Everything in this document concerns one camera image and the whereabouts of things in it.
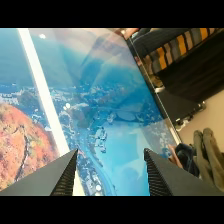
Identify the olive brown pants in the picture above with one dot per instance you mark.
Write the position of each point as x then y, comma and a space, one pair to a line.
211, 156

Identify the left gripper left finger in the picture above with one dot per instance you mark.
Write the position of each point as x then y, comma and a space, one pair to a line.
50, 181

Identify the striped garment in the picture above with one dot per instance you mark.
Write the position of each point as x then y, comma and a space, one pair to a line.
173, 43

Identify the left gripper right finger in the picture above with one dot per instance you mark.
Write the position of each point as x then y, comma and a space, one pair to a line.
170, 181

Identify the pink garment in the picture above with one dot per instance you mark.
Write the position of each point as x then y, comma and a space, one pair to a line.
175, 155

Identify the blue garment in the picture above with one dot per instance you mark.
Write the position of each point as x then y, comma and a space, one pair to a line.
187, 158

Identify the black garment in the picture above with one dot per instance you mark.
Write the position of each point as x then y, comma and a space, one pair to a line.
200, 76

